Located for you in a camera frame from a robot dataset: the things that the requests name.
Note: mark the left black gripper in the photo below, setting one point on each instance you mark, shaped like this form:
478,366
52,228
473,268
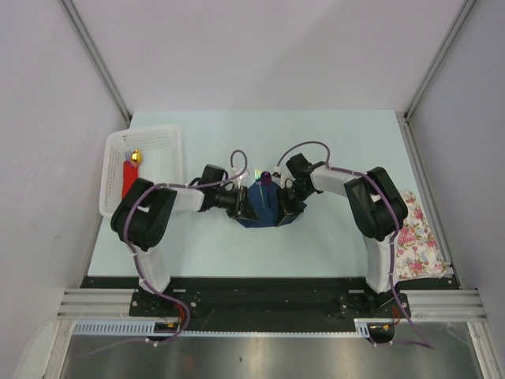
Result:
242,208

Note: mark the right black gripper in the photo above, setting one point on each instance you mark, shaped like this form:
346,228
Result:
286,212

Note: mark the dark blue paper napkin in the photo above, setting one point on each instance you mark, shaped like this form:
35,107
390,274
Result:
275,205

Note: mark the purple metal spoon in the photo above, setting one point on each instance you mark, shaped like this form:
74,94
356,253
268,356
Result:
266,182

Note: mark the iridescent metal fork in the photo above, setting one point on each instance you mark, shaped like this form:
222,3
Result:
258,180

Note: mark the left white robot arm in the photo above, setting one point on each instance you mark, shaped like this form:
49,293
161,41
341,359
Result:
141,219

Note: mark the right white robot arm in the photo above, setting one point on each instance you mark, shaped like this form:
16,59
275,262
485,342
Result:
377,207

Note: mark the red rolled napkin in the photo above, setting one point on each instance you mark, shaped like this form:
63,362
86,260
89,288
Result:
129,176

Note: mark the white plastic basket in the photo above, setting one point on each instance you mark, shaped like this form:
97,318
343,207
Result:
160,148

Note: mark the gold metal spoon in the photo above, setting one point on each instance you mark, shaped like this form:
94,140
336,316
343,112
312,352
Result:
135,158

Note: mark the floral plastic tray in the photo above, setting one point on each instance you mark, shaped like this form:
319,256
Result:
417,255

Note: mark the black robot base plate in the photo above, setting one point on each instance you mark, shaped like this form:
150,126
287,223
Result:
266,305

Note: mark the aluminium frame rail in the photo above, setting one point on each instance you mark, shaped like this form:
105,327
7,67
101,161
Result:
116,304

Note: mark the white slotted cable duct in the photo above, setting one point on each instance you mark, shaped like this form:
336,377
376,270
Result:
114,328

